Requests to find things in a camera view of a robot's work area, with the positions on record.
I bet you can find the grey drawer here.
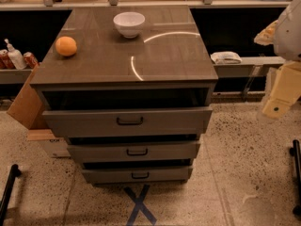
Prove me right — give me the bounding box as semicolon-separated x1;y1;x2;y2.
68;141;200;163
82;166;192;185
43;106;213;137

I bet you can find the orange fruit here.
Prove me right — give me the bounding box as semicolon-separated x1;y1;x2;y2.
55;36;77;57

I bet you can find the grey drawer cabinet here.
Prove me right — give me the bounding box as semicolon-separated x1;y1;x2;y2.
29;5;219;186

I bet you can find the brown cardboard box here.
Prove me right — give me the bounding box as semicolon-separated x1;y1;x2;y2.
7;67;48;130

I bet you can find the grey bottom drawer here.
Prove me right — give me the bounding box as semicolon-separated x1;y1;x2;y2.
82;166;192;185

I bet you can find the black left base leg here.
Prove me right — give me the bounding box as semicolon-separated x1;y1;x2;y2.
0;164;22;226

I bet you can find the folded white cloth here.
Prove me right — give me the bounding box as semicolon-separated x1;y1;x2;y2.
211;51;242;64

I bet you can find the white ceramic bowl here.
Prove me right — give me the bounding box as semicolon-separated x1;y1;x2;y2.
113;12;146;39

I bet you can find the grey top drawer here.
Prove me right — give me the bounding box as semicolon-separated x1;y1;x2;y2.
43;106;213;137

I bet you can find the grey middle drawer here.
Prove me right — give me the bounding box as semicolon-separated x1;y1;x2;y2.
68;141;200;163

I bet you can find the black right base leg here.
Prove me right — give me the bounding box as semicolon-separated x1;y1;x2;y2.
289;139;301;216

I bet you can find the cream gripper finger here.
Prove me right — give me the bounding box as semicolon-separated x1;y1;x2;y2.
261;61;301;120
254;20;277;46

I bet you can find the white box with wooden top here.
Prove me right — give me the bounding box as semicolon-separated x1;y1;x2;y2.
27;129;70;158

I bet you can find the red soda can at edge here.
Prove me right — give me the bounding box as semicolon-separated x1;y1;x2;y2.
0;49;14;69

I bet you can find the white squeeze bottle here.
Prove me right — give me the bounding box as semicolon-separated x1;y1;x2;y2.
5;39;26;70

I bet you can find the black base leg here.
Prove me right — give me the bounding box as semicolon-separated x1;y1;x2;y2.
0;164;22;226
289;139;301;216

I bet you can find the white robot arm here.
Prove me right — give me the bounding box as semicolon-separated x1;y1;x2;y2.
254;0;301;120

